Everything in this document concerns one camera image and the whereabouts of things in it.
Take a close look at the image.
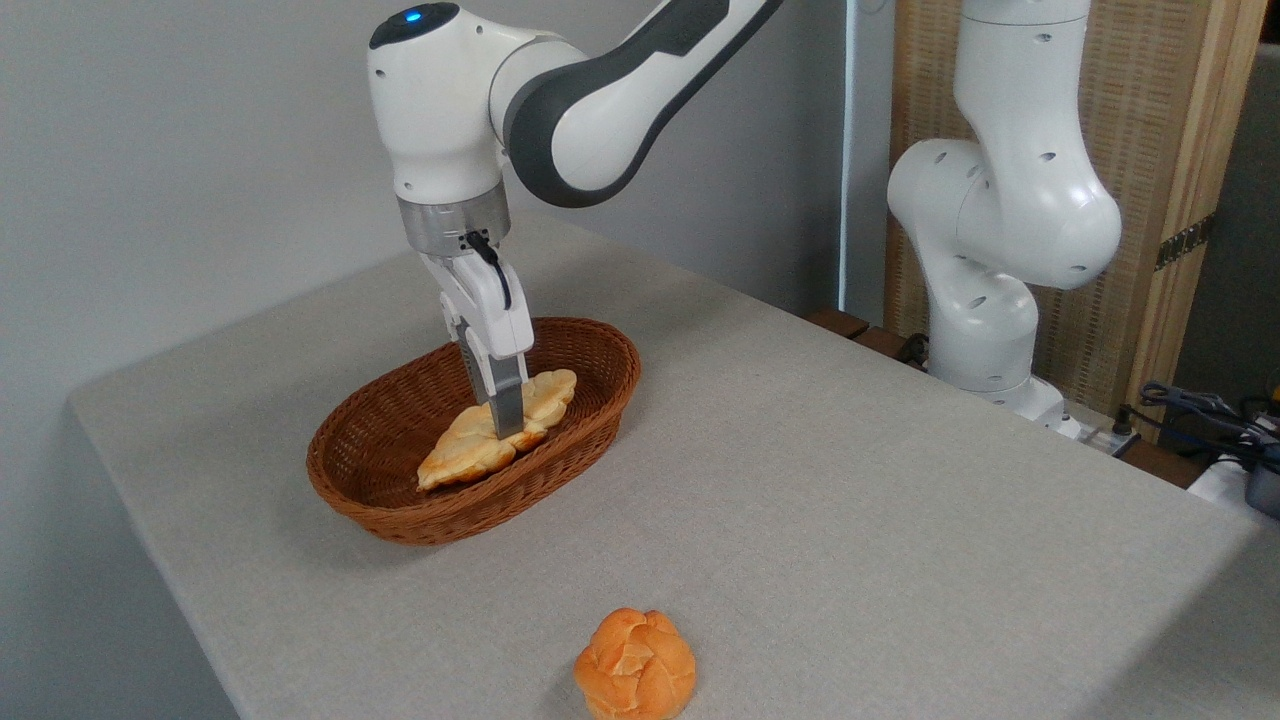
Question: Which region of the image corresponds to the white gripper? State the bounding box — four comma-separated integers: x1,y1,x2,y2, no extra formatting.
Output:
418,250,536,441

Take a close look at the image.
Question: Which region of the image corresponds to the long braided bread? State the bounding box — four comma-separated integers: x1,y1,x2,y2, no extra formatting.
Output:
416,369,579,492

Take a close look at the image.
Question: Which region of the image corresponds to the round orange bread bun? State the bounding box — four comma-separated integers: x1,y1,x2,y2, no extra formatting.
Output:
572,607,698,720

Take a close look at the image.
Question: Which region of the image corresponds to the brown wicker oval basket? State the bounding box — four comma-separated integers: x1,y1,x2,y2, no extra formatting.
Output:
306,317,642,547

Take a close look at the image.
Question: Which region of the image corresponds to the brown wooden base board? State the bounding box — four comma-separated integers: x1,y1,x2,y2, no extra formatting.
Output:
804,307,933,369

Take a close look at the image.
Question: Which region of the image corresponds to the woven wooden folding screen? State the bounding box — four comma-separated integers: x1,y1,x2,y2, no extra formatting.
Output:
884,0,1270,443

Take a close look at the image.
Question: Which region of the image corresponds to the dark metal screen hinge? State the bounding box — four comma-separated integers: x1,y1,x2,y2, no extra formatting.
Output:
1154,211,1219,272

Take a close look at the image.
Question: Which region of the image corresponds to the white flat device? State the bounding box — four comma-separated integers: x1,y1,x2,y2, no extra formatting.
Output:
1186,455,1251,508

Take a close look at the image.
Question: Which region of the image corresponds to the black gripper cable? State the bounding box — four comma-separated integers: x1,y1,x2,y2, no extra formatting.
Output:
462,230,514,312

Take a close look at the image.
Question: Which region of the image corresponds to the white vertical post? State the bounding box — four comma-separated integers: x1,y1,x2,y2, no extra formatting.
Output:
838,0,897,323

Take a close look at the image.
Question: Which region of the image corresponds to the blue black cable bundle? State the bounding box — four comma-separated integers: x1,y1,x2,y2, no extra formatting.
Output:
1130,381,1280,473

